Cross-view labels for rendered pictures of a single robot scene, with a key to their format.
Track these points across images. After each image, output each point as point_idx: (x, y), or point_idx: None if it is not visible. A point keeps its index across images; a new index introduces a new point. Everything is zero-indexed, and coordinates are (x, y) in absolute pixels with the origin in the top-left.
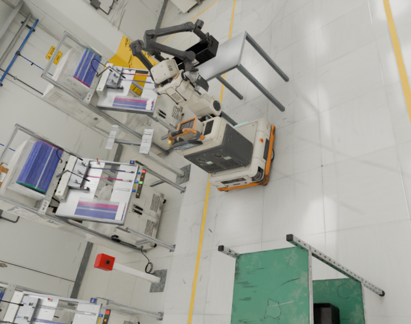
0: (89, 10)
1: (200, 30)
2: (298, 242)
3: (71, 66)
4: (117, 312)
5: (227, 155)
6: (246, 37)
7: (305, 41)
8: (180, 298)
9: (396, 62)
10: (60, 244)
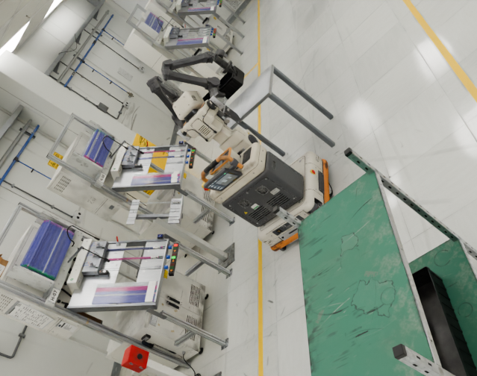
0: (96, 110)
1: (222, 59)
2: (360, 158)
3: (80, 150)
4: None
5: (274, 186)
6: (274, 71)
7: (343, 77)
8: None
9: (443, 55)
10: None
